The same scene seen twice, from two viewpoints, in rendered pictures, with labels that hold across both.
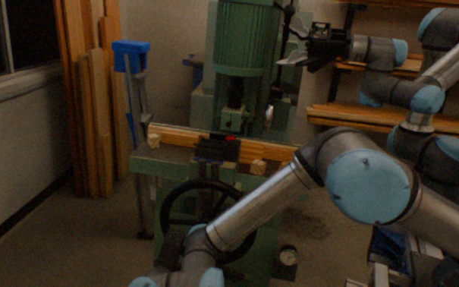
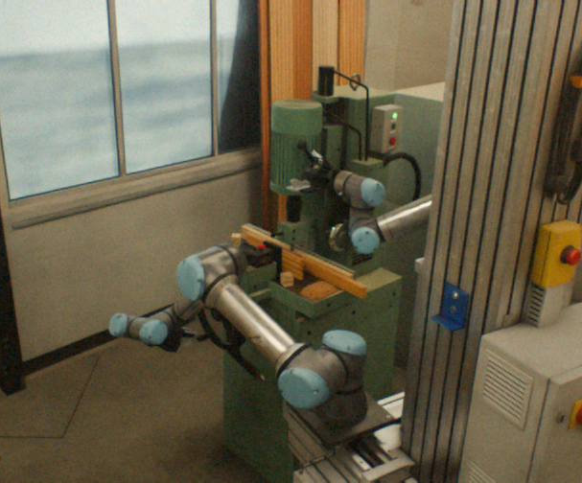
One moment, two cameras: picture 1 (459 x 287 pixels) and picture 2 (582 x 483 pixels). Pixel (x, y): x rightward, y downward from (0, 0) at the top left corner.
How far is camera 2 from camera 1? 1.70 m
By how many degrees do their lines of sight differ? 37
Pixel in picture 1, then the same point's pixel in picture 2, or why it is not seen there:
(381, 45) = (353, 185)
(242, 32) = (280, 156)
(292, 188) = not seen: hidden behind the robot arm
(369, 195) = (185, 281)
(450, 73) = (395, 218)
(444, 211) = (233, 305)
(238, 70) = (278, 188)
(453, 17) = not seen: hidden behind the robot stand
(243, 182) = (272, 289)
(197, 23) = not seen: hidden behind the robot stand
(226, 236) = (179, 307)
